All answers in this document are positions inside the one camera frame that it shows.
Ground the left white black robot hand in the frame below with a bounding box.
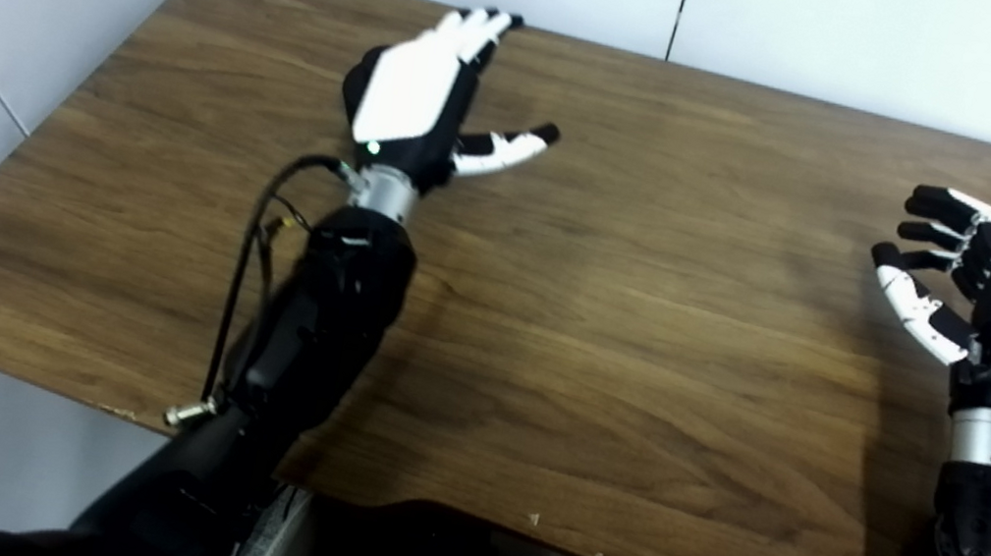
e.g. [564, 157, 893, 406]
[322, 0, 579, 247]

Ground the left thin black arm wire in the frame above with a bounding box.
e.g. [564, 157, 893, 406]
[255, 194, 314, 268]

